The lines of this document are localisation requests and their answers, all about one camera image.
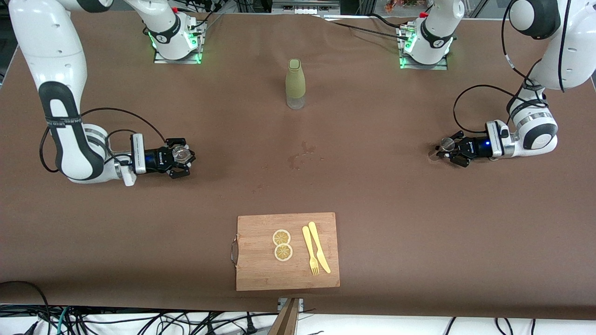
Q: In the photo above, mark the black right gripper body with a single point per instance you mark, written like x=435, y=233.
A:
x=156, y=159

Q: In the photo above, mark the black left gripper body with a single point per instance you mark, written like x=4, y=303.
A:
x=473, y=148

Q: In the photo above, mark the clear glass measuring cup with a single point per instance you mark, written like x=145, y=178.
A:
x=179, y=153

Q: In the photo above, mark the steel hourglass jigger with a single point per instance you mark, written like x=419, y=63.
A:
x=447, y=143

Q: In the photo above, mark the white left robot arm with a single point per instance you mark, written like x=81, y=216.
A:
x=568, y=56

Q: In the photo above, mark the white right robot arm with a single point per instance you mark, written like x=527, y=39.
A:
x=51, y=56

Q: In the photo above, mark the brown table cover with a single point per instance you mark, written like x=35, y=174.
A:
x=279, y=195

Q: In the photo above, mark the lemon slice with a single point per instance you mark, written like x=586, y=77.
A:
x=281, y=237
x=283, y=252

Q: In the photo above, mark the scattered clear granules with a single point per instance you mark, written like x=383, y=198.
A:
x=302, y=160

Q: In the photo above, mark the wooden cutting board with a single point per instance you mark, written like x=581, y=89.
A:
x=260, y=270

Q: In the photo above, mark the green sleeved glass bottle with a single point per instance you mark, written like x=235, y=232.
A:
x=295, y=81

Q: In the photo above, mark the yellow plastic fork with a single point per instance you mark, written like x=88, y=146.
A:
x=307, y=242

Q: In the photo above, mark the yellow plastic knife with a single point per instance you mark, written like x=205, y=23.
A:
x=316, y=242

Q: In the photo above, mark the black plug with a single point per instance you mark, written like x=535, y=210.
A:
x=251, y=325

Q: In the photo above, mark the grey electronics box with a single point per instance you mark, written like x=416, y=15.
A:
x=302, y=3

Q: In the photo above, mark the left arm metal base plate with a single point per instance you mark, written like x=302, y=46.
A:
x=437, y=67

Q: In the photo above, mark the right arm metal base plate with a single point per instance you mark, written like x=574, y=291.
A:
x=160, y=60

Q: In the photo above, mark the small metal bracket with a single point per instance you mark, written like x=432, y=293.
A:
x=301, y=303

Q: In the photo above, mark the wooden post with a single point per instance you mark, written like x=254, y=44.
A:
x=285, y=321

